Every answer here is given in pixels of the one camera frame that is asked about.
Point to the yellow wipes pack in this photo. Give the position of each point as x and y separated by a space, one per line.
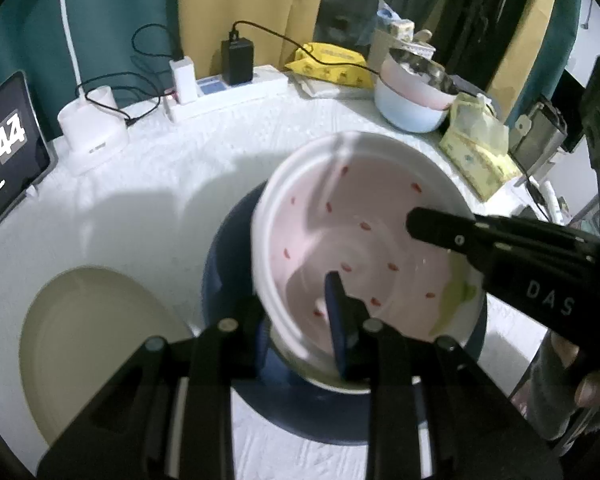
330 65

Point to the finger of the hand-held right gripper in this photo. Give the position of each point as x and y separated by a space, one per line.
440 227

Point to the white tube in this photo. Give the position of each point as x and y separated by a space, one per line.
552 200

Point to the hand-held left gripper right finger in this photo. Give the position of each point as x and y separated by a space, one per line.
336 320

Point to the pink steel bowl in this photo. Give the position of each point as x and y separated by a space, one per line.
405 85

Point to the white power strip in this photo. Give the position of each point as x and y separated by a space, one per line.
230 97

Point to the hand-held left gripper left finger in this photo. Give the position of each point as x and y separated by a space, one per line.
240 345

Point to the beige plate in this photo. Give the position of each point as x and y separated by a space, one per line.
90 350

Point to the person's right hand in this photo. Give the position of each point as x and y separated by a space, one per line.
595 390

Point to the teal curtain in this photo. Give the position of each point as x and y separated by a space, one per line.
25 20
565 45

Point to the light blue carton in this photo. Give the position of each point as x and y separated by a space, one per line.
387 15

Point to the tablet showing clock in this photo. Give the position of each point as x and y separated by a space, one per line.
10 145

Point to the light blue steel bowl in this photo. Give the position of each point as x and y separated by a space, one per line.
405 110

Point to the white desk lamp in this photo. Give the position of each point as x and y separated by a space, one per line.
92 135

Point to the white charger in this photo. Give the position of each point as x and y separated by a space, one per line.
182 80

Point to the steel thermos flask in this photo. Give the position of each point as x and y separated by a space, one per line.
540 135

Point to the person's right forearm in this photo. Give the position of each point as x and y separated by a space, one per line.
550 395

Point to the yellow-green tissue pack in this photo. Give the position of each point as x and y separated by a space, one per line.
475 160

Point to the pink spotted bowl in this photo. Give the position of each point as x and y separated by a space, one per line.
370 200

